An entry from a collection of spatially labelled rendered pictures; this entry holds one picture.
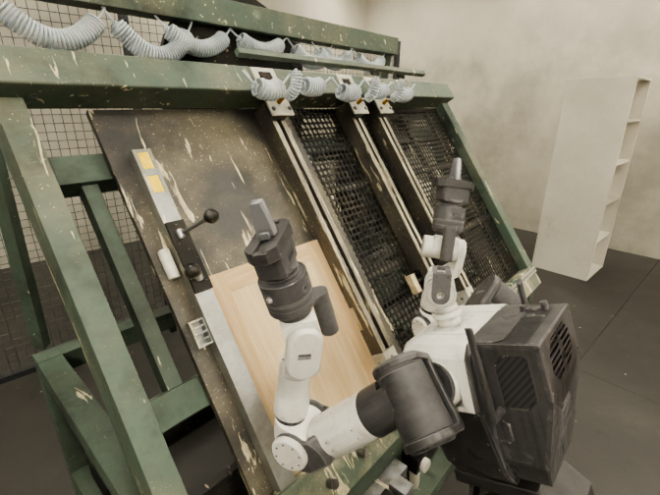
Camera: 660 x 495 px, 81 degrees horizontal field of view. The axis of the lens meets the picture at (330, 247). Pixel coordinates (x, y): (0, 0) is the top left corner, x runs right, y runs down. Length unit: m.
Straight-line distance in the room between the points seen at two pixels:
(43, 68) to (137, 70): 0.22
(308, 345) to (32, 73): 0.88
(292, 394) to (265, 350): 0.34
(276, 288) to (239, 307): 0.48
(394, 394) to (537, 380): 0.24
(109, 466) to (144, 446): 0.49
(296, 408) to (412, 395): 0.25
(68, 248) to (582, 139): 4.54
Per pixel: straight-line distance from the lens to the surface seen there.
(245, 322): 1.11
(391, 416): 0.72
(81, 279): 0.99
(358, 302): 1.30
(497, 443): 0.86
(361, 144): 1.71
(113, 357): 0.97
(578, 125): 4.83
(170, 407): 1.07
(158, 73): 1.29
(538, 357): 0.74
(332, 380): 1.24
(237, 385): 1.05
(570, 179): 4.87
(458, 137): 2.52
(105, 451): 1.51
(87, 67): 1.22
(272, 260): 0.60
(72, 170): 1.20
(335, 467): 1.20
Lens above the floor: 1.79
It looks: 20 degrees down
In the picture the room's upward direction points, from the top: straight up
